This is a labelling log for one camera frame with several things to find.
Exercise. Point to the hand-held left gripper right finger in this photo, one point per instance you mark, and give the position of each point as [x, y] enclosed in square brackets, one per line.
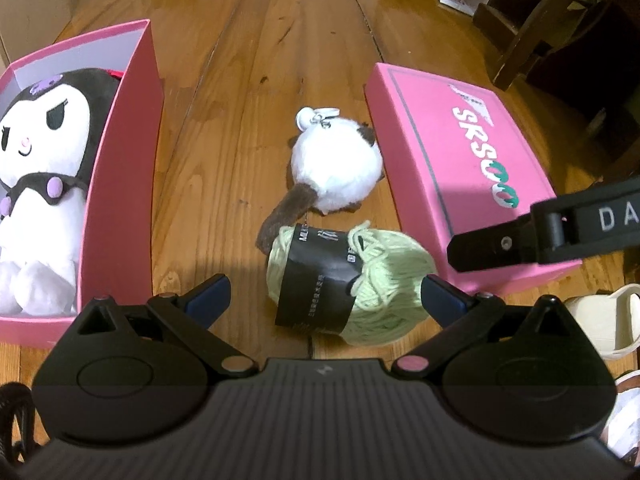
[441, 301]

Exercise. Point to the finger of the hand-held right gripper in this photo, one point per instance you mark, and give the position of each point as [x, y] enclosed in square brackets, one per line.
[492, 245]

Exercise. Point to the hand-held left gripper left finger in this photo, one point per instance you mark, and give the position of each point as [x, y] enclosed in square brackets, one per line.
[211, 296]

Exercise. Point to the green yarn ball black label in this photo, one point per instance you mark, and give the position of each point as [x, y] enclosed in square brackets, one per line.
[385, 270]

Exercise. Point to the pink box lid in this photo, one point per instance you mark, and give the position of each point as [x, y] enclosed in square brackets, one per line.
[450, 160]

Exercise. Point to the white slipper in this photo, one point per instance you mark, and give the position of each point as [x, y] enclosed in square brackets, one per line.
[600, 320]

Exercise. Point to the open pink box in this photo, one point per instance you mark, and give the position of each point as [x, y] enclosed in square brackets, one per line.
[122, 185]

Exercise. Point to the white cloth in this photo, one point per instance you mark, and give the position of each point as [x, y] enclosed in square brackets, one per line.
[625, 420]

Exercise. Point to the dark wooden chair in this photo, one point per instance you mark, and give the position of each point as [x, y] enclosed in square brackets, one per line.
[560, 25]

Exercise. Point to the black white plush doll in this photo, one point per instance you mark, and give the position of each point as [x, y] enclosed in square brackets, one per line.
[45, 170]

